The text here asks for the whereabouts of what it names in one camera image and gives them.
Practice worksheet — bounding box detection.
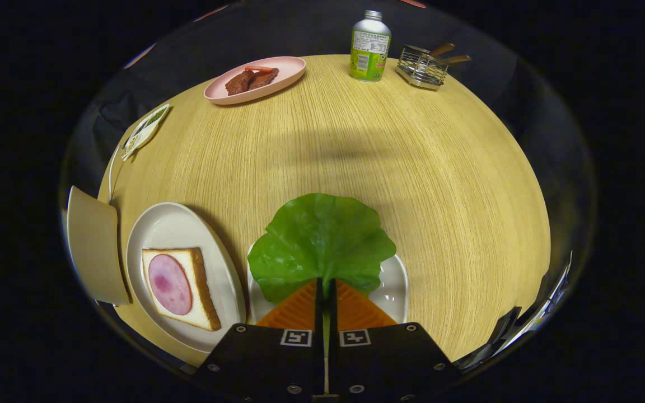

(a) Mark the small white plate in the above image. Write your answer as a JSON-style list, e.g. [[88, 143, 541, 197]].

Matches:
[[247, 241, 410, 325]]

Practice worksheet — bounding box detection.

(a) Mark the white toaster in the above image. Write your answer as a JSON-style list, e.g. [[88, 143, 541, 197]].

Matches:
[[67, 186, 131, 306]]

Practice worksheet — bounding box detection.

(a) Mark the pink ham slice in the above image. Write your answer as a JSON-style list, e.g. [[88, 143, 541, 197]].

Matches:
[[148, 254, 193, 316]]

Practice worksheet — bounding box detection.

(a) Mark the silver bottle with green label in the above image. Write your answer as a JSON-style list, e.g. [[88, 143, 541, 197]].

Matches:
[[349, 10, 392, 82]]

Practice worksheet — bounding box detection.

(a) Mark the wire mesh basket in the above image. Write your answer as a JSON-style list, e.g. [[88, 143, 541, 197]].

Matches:
[[395, 45, 450, 91]]

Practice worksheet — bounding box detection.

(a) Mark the brown meat slice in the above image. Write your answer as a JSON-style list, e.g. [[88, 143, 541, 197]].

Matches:
[[225, 70, 256, 96], [249, 68, 280, 90]]

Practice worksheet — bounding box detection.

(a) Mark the large white oval plate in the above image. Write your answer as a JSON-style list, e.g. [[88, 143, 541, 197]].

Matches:
[[125, 201, 246, 354]]

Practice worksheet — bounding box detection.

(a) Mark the green lettuce leaf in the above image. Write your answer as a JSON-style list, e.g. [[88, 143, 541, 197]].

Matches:
[[247, 193, 397, 304]]

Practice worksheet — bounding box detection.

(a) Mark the pink plate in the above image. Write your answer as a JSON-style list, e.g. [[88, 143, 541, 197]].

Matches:
[[204, 56, 307, 106]]

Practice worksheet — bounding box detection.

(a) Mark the white bread slice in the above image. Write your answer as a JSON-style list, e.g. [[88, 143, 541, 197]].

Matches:
[[142, 247, 222, 332]]

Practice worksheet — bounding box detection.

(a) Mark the white power cable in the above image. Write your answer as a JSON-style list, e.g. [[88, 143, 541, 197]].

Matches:
[[108, 143, 124, 202]]

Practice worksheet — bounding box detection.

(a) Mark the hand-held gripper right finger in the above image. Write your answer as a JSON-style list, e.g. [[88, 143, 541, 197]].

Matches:
[[329, 278, 460, 403]]

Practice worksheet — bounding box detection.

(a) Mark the white sectioned dish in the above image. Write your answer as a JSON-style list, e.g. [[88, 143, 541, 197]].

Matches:
[[121, 104, 171, 162]]

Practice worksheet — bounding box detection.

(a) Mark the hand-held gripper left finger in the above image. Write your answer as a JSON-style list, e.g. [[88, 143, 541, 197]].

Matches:
[[194, 278, 326, 403]]

